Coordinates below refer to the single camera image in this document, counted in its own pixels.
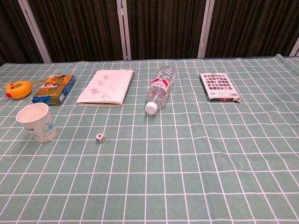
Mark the white paper cup blue flower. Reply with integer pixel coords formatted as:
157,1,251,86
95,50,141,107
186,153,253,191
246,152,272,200
15,103,57,143

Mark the green grid-patterned tablecloth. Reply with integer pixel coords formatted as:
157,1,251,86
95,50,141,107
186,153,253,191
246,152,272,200
0,54,299,224

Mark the clear plastic water bottle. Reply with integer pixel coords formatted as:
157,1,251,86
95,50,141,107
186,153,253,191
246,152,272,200
144,65,177,115

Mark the white spiral notebook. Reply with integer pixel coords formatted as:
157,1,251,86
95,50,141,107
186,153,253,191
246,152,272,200
76,69,135,108

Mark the dark card box picture grid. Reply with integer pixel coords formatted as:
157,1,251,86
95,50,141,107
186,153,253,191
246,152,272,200
199,72,241,103

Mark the blue and green card box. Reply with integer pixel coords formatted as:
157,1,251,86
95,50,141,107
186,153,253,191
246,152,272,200
31,74,76,107

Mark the yellow tape measure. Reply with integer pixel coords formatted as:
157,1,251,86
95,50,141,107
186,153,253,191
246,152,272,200
5,81,32,100

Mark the white partition frame post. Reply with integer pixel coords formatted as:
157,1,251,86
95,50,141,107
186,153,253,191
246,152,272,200
116,0,132,60
289,37,299,56
18,0,52,63
197,0,215,59

